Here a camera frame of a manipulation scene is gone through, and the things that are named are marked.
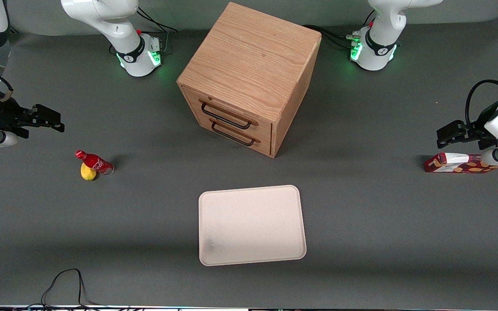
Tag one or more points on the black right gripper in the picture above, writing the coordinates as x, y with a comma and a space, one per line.
2, 114

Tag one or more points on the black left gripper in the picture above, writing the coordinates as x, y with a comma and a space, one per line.
479, 129

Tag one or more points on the red coke bottle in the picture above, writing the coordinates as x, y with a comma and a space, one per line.
95, 163

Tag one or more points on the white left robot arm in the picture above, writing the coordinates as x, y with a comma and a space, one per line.
378, 47

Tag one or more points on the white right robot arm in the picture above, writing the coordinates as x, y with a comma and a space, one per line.
123, 43

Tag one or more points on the beige plastic tray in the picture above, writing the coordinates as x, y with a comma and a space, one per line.
251, 224

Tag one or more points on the red snack box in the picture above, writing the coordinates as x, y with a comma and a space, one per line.
452, 165

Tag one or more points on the yellow lemon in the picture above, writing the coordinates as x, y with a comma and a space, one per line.
87, 174

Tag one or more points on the wooden drawer front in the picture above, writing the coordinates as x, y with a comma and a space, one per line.
214, 103
255, 144

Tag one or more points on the wooden drawer cabinet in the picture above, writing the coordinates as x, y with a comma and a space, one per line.
253, 60

